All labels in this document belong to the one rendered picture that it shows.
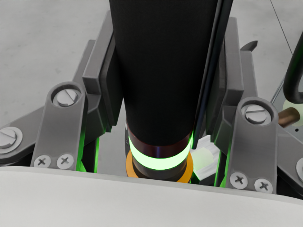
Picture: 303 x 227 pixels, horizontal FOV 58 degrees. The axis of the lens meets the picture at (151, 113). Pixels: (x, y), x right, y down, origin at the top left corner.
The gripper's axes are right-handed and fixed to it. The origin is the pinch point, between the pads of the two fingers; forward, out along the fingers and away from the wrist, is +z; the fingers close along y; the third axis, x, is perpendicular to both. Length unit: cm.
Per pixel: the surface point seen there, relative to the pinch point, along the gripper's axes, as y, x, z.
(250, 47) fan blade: 12.2, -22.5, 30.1
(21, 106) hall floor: -122, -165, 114
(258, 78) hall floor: 70, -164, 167
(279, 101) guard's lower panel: 71, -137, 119
